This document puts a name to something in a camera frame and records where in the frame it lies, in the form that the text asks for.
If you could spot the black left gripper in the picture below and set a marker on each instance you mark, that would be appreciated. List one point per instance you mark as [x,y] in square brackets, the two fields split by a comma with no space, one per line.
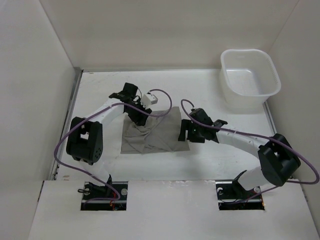
[140,120]

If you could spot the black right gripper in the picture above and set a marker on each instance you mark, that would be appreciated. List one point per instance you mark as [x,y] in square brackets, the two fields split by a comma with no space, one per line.
[186,125]

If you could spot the grey trousers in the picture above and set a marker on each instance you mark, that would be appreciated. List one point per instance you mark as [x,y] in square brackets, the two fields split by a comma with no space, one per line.
[158,135]

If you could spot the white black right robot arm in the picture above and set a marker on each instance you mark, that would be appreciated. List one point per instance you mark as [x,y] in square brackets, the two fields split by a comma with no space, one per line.
[276,163]

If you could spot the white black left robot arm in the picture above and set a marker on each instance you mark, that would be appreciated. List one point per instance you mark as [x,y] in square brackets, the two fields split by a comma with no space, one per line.
[85,144]

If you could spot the white plastic basket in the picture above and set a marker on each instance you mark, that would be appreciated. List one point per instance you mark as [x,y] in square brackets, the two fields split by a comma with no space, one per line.
[247,78]

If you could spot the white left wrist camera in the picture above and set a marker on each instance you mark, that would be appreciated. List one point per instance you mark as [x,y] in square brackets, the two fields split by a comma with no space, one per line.
[148,100]

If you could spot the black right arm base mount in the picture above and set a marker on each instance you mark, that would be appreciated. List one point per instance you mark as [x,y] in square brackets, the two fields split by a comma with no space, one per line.
[232,196]

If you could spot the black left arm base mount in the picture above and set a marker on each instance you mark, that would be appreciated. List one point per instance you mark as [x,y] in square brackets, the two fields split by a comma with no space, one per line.
[102,198]

